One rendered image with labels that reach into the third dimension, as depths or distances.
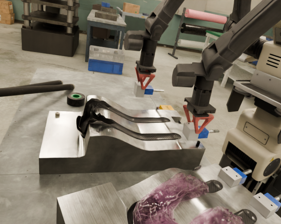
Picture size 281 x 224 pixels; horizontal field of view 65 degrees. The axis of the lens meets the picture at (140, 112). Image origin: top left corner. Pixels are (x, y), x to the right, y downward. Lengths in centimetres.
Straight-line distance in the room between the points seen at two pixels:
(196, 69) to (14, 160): 59
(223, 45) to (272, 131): 56
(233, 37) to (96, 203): 50
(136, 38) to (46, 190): 58
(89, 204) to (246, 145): 81
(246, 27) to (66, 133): 58
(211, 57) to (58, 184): 53
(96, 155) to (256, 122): 74
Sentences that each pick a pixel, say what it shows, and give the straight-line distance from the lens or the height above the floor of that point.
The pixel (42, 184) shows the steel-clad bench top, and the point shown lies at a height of 80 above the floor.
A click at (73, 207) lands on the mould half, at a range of 47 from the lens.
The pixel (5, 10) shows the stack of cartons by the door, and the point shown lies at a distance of 724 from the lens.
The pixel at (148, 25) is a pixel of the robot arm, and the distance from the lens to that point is 87.
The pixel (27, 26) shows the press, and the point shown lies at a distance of 479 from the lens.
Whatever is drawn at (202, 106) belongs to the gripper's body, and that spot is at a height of 102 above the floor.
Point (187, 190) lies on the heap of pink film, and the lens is 55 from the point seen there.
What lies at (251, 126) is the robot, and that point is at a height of 86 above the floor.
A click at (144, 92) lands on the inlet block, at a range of 95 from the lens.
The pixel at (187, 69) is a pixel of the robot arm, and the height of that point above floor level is 112.
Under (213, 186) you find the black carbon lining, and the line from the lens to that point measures 70.
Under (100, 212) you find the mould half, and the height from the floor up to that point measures 91.
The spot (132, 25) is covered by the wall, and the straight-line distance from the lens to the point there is 726.
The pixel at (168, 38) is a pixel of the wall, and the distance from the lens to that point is 754.
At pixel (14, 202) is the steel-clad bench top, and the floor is 80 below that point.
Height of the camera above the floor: 128
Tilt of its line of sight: 27 degrees down
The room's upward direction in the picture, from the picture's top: 12 degrees clockwise
